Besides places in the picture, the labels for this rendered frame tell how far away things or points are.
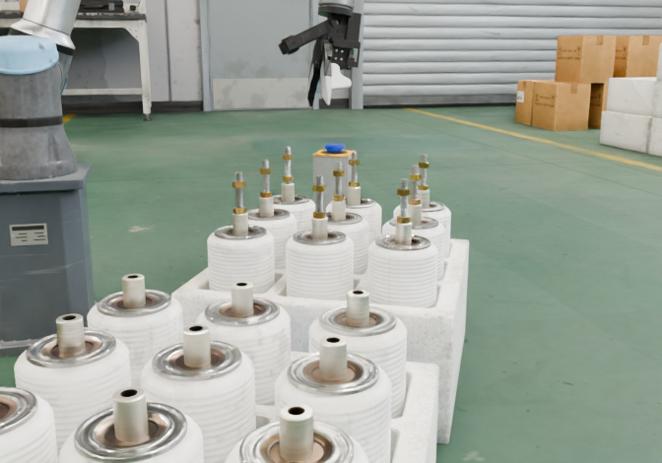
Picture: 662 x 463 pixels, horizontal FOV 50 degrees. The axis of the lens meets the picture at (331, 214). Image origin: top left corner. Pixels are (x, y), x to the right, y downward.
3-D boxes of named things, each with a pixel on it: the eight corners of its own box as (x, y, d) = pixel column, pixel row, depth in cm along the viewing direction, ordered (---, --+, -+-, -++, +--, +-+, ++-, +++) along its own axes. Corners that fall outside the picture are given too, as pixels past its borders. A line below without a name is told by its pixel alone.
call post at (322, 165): (312, 308, 143) (311, 156, 136) (321, 297, 150) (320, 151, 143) (347, 311, 142) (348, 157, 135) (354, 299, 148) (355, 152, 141)
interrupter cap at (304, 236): (301, 231, 104) (301, 227, 104) (352, 234, 103) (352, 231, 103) (286, 245, 97) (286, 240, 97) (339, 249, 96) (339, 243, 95)
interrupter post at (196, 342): (178, 369, 60) (176, 332, 59) (189, 358, 62) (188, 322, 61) (205, 371, 59) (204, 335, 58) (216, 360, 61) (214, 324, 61)
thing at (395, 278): (426, 385, 95) (430, 256, 91) (358, 374, 99) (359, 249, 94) (439, 357, 104) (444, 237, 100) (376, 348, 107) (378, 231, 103)
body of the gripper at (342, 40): (358, 71, 145) (364, 10, 143) (316, 65, 142) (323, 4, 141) (347, 73, 152) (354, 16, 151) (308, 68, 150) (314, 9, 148)
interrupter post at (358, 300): (343, 328, 68) (343, 296, 68) (348, 318, 71) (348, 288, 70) (367, 330, 68) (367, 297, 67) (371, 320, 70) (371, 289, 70)
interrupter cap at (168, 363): (136, 380, 58) (135, 372, 58) (174, 343, 65) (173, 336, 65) (224, 389, 56) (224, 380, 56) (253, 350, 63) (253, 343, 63)
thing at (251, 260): (288, 353, 106) (286, 234, 102) (231, 368, 100) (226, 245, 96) (255, 332, 113) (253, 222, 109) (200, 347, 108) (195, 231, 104)
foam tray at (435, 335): (176, 411, 103) (169, 293, 99) (263, 315, 140) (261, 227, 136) (448, 445, 94) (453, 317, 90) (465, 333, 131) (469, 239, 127)
